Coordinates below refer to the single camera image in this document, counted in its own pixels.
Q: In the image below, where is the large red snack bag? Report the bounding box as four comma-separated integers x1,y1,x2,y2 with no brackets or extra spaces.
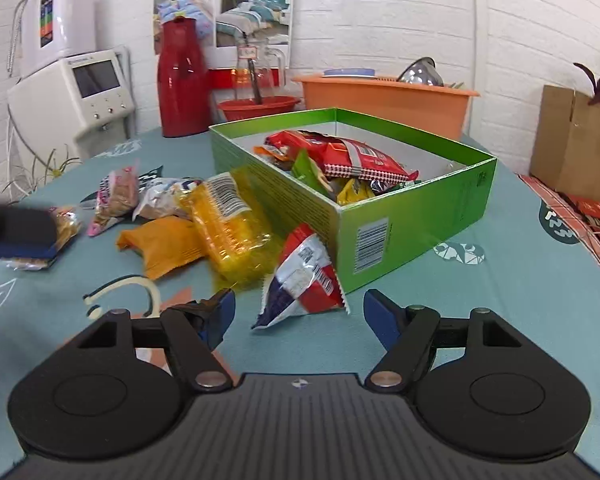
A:
254,129,423,207

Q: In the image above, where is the glass pitcher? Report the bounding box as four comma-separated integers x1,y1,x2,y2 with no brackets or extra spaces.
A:
235,42,287,98

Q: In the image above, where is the white wall conduit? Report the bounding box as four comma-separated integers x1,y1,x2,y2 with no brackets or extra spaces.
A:
467,0,479,78

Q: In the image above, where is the orange plastic basin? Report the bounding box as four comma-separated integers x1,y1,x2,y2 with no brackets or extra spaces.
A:
292,74,481,141

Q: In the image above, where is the blue plastic lid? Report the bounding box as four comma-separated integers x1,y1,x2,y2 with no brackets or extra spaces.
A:
322,67,378,79

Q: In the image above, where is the red thermos jug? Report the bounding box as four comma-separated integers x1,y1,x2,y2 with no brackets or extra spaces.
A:
156,16,212,138

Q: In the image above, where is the orange snack packet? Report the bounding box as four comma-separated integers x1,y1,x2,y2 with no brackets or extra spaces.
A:
116,216,208,281

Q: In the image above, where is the brown cardboard box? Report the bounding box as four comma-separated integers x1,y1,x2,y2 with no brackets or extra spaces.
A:
530,85,600,201

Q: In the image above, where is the dark long-handled spoon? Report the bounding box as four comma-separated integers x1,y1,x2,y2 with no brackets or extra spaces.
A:
247,57,263,106

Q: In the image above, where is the white wall water purifier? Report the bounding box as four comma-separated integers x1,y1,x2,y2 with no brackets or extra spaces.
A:
17,0,98,78

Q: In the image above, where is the yellow flowering twig plant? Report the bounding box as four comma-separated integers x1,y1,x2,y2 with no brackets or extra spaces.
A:
2,145,81,196

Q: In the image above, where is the pink edged snack packet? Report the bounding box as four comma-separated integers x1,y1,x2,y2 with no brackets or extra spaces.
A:
86,165,141,237

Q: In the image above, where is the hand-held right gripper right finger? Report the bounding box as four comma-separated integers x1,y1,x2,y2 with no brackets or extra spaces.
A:
362,287,536,395

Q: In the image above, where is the clear yellow cracker packet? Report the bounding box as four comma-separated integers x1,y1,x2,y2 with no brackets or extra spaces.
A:
0,204,82,272

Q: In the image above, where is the red plastic basin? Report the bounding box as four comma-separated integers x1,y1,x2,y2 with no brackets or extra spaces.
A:
216,95,302,123

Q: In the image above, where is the green cardboard box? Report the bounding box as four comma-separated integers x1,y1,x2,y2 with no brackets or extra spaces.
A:
208,107,497,295

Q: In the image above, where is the yellow transparent snack packet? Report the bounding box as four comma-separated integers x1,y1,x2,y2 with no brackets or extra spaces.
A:
180,167,281,291

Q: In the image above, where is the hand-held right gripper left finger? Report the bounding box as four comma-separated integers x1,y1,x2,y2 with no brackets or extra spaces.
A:
60,287,237,395

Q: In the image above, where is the white machine with screen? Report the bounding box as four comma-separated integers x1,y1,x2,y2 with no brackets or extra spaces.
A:
7,47,137,161

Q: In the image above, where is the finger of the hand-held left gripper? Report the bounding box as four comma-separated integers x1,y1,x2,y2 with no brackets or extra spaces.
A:
0,204,60,262

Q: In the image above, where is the red white blue snack packet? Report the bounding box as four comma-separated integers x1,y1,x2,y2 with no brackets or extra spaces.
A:
251,223,351,332

